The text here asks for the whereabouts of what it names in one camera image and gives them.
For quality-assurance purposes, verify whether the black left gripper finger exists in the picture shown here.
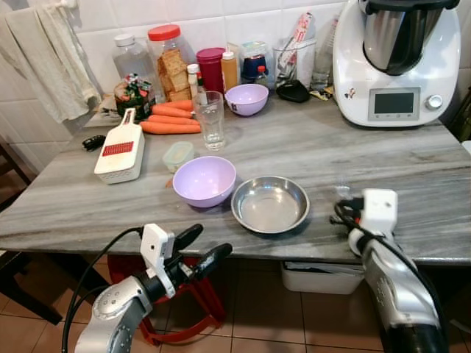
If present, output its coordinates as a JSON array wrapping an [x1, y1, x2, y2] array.
[[193, 243, 233, 279], [174, 224, 203, 252]]

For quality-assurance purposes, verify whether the red plastic stool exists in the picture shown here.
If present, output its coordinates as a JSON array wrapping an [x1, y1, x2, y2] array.
[[107, 254, 227, 346]]

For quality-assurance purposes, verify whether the large purple plastic bowl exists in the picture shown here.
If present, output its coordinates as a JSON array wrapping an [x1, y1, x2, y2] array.
[[172, 156, 238, 209]]

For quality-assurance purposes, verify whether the white plastic bin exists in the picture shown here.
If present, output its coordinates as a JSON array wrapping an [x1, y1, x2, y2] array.
[[281, 261, 365, 295]]

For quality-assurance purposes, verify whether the stainless steel bowl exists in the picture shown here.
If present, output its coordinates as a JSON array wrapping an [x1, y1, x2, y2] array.
[[231, 176, 311, 235]]

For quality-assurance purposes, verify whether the small pale green container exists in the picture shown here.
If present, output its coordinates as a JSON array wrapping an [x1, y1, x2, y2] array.
[[162, 140, 196, 174]]

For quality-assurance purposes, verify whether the white grater red blade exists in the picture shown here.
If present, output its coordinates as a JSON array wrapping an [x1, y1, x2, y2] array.
[[93, 108, 146, 185]]

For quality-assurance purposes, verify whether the orange carrot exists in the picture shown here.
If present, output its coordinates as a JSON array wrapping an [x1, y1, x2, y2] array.
[[140, 120, 202, 135], [152, 100, 194, 113], [147, 110, 198, 124]]

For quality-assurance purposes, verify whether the clear drinking glass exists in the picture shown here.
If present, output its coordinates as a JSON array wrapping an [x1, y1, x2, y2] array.
[[193, 90, 226, 151]]

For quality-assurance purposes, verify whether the black rounded utensil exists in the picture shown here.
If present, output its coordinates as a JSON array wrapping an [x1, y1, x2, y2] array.
[[276, 79, 311, 104]]

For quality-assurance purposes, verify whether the white food processor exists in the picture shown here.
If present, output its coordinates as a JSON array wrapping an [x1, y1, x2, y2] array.
[[333, 0, 462, 128]]

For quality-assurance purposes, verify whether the floral printed can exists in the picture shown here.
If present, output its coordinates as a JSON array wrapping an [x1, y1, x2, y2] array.
[[114, 74, 154, 121]]

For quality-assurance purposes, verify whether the small purple plastic bowl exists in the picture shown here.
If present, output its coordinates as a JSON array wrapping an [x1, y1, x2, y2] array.
[[224, 83, 270, 117]]

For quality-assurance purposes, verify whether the clear tall container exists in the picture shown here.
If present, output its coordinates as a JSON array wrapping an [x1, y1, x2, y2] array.
[[313, 15, 343, 90]]

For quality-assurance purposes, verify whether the small white bottle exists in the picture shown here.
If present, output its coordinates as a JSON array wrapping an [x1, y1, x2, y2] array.
[[186, 63, 203, 96]]

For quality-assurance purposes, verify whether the dark wooden chair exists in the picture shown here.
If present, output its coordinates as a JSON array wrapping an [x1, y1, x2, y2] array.
[[0, 140, 63, 324]]

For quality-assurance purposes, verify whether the cracker jar red lid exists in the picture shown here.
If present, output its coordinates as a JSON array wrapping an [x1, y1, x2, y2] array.
[[147, 24, 194, 104]]

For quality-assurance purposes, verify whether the magenta plastic canister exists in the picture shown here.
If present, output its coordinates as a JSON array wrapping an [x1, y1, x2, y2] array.
[[196, 48, 227, 95]]

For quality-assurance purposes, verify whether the blue filled glass jar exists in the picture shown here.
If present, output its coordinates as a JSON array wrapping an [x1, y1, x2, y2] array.
[[240, 42, 275, 88]]

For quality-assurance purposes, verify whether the small yellow bottle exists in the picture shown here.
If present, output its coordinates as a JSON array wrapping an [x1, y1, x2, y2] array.
[[221, 50, 240, 93]]

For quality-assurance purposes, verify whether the clear bottle white cap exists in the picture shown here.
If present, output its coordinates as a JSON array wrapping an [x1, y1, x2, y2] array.
[[113, 33, 157, 85]]

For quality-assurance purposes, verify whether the white hanging towel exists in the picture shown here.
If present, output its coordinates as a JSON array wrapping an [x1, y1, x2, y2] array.
[[0, 6, 100, 122]]

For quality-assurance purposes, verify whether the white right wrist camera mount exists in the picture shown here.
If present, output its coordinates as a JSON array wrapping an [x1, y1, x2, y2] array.
[[361, 189, 399, 238]]

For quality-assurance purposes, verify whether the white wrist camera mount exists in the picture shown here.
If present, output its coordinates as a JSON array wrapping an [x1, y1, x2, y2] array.
[[141, 224, 176, 299], [361, 189, 399, 238]]

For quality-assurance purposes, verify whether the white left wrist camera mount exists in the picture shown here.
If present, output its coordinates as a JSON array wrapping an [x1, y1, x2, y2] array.
[[141, 224, 176, 299]]

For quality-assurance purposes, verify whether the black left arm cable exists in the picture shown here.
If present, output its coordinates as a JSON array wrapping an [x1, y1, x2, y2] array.
[[62, 227, 144, 353]]

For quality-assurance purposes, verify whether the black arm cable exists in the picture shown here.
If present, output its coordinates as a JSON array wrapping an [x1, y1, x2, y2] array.
[[331, 202, 447, 346], [62, 227, 144, 353]]

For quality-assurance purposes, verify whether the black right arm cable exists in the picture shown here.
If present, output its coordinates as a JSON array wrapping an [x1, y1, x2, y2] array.
[[331, 202, 447, 346]]

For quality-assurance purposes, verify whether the black handle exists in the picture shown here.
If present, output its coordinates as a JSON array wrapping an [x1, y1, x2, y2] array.
[[82, 135, 105, 151]]

